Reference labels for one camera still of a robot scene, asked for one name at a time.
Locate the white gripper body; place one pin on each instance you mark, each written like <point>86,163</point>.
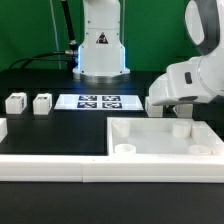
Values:
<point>180,85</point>

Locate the white square table top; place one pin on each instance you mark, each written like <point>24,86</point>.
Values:
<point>166,136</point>

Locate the white sheet with AprilTags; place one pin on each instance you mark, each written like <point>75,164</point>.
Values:
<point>98,102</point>

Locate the white thin pole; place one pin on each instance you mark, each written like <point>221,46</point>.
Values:
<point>54,27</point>

